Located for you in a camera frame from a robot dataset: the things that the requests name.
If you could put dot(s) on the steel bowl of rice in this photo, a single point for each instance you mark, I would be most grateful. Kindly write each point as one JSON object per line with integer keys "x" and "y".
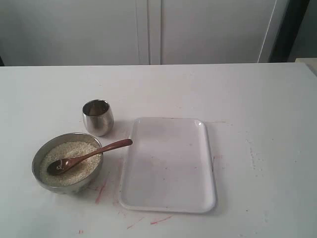
{"x": 69, "y": 145}

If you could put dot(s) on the white cabinet doors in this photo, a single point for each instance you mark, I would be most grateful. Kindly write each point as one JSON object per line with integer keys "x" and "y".
{"x": 127, "y": 32}

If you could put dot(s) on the white plastic tray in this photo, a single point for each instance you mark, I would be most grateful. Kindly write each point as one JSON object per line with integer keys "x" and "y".
{"x": 168, "y": 167}

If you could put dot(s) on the brown wooden spoon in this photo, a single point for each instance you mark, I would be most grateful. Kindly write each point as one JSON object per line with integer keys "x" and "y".
{"x": 63, "y": 165}

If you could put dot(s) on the stainless steel cup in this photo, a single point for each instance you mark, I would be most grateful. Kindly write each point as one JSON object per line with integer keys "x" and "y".
{"x": 97, "y": 117}

